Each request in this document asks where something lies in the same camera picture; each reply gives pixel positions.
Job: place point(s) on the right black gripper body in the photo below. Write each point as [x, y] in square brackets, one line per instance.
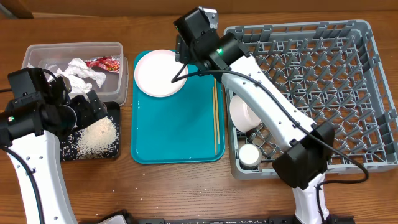
[184, 51]

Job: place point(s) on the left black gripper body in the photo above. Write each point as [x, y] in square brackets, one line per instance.
[85, 116]

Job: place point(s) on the large pink plate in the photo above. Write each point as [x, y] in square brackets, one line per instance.
[154, 72]

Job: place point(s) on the pink bowl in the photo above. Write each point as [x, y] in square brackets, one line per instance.
[242, 115]

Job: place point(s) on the white paper cup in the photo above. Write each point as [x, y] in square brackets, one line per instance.
[250, 156]

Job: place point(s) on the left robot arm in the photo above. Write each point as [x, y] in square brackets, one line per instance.
[32, 126]

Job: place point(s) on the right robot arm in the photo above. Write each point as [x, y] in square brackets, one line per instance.
[308, 146]

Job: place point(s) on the grey dishwasher rack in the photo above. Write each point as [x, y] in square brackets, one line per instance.
[332, 72]

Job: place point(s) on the rice pile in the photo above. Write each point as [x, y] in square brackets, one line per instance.
[96, 140]

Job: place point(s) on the black tray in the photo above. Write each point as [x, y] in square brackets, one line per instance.
[113, 109]

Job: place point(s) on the right wooden chopstick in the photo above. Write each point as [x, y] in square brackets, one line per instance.
[216, 111]

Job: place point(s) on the wooden chopstick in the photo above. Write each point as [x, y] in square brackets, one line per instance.
[216, 111]
[214, 120]

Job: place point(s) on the crumpled white tissue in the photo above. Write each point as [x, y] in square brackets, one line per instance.
[84, 73]

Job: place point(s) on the left wooden chopstick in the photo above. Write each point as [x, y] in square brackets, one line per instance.
[214, 120]

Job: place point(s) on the red snack wrapper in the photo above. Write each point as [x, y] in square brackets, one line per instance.
[110, 63]

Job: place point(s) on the clear plastic bin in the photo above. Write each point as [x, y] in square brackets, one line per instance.
[56, 58]

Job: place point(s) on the teal plastic tray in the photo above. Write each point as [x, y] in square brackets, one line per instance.
[177, 128]

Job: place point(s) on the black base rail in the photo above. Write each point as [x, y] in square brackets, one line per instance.
[286, 219]

